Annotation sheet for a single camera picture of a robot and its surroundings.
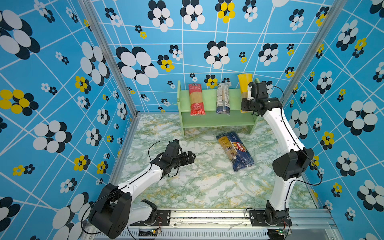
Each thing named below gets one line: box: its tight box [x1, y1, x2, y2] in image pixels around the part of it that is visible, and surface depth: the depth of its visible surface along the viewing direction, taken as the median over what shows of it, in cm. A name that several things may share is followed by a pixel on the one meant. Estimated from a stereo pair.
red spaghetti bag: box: [188, 83, 206, 116], surface depth 88 cm
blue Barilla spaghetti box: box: [227, 131, 255, 172], surface depth 94 cm
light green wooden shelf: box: [177, 80, 261, 136], surface depth 96 cm
